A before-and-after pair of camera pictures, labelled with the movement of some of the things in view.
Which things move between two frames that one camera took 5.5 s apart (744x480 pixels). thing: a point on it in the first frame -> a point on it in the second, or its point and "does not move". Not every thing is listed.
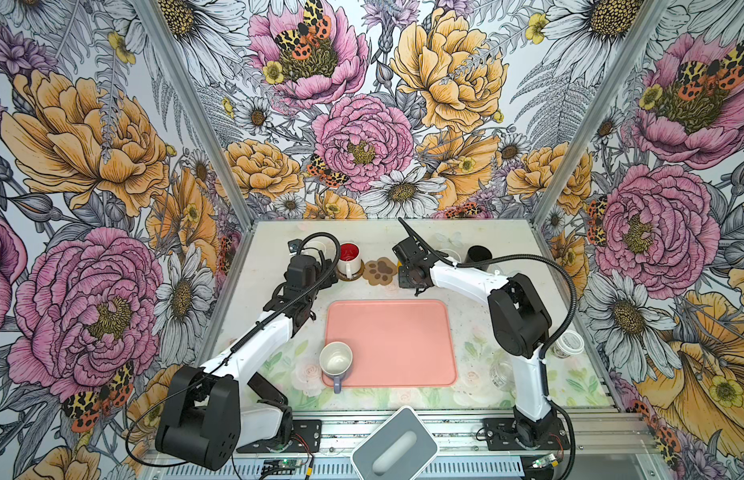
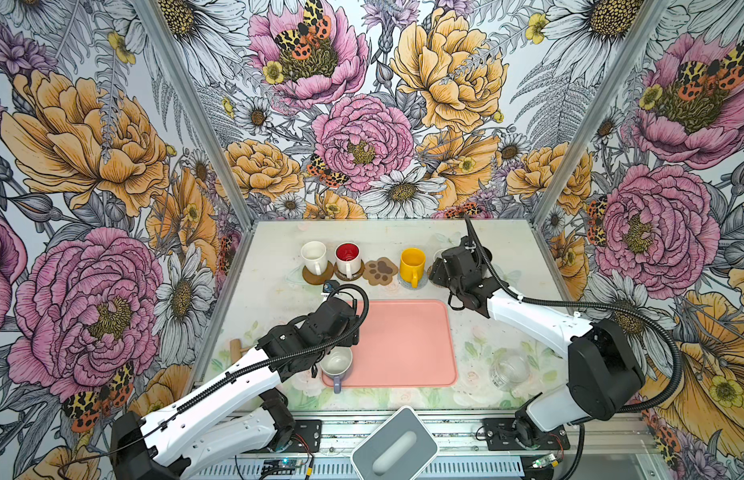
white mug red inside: (349, 259) does not move
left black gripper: (327, 275) -> (349, 334)
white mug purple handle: (335, 359) does not move
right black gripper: (403, 281) -> (438, 271)
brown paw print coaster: (380, 271) does not move
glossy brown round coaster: (355, 276) does not move
